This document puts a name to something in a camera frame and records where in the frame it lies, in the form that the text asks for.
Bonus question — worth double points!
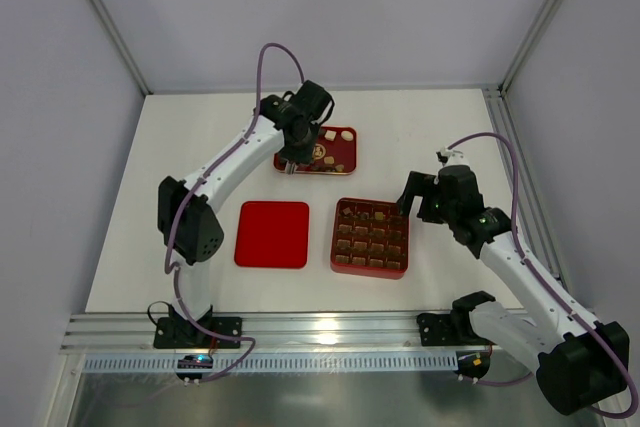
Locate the red box lid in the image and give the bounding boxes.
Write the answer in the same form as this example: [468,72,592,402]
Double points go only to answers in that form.
[234,201,310,270]

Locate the purple cable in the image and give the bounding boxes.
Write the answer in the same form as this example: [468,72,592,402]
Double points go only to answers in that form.
[164,42,306,383]
[442,132,634,421]

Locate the aluminium mounting rail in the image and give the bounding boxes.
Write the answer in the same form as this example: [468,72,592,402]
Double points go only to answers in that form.
[62,310,551,351]

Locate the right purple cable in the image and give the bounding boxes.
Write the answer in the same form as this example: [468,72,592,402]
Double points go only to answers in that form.
[442,132,634,421]

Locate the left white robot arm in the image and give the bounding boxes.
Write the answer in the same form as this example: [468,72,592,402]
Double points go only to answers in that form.
[157,80,335,333]

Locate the left aluminium frame post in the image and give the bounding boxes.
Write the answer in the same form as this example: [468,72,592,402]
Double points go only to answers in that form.
[87,0,152,96]

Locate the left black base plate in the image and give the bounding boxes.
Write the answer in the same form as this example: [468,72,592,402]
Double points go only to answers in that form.
[152,316,242,350]

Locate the metal tweezers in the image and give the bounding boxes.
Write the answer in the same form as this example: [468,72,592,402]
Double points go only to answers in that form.
[285,162,297,175]

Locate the aluminium frame post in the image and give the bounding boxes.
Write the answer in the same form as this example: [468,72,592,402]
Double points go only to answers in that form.
[87,0,152,96]
[498,0,564,96]

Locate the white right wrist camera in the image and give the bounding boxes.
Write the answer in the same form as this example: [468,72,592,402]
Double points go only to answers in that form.
[436,147,470,168]

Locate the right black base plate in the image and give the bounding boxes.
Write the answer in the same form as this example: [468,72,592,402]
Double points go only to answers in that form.
[416,312,456,347]

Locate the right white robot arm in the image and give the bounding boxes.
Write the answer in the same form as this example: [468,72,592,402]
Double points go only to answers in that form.
[397,165,639,419]

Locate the slotted cable duct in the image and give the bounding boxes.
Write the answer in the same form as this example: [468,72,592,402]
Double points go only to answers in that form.
[82,351,458,374]

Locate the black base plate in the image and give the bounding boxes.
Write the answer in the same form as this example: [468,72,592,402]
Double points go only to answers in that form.
[152,316,242,350]
[416,312,456,347]

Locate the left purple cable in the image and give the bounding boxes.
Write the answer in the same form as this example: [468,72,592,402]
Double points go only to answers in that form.
[164,42,306,383]

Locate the red compartment chocolate box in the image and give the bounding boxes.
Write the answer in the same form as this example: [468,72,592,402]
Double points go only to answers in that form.
[330,197,409,280]

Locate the red chocolate tray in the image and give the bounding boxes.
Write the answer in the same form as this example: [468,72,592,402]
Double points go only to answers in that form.
[294,126,358,176]

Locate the right aluminium frame post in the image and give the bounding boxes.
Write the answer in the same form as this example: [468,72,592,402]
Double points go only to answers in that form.
[498,0,564,96]

